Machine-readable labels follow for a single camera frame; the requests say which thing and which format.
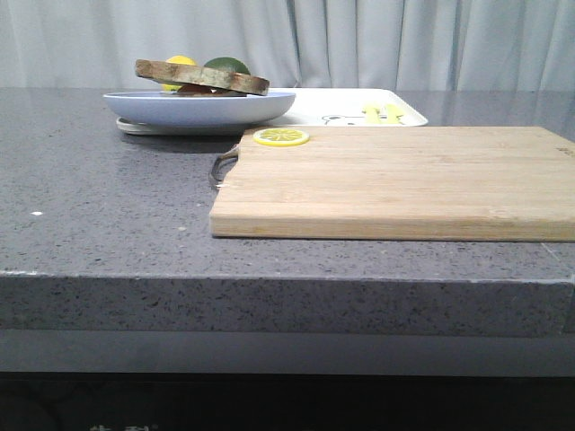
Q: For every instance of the wooden cutting board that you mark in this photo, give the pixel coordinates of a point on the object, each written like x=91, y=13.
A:
x=422, y=183

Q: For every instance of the yellow plastic fork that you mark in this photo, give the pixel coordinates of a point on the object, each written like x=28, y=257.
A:
x=372, y=113

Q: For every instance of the white bear-print tray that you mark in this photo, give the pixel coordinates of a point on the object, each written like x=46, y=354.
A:
x=332, y=107

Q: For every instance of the metal cutting board handle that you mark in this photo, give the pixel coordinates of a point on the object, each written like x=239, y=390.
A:
x=218, y=170

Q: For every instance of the yellow plastic knife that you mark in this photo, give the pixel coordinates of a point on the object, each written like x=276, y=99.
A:
x=393, y=113

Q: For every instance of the yellow lemon slice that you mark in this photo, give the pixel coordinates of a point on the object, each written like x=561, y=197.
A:
x=280, y=137

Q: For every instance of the green lime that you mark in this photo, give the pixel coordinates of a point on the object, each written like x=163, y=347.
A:
x=228, y=64

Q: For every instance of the grey curtain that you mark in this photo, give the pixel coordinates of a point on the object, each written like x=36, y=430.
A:
x=400, y=45

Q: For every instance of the bread slice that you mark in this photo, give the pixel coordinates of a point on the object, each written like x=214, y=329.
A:
x=194, y=90
x=180, y=74

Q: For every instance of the rear yellow lemon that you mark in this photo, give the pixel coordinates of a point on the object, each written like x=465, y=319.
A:
x=180, y=60

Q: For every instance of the light blue round plate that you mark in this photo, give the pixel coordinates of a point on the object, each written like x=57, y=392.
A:
x=172, y=110

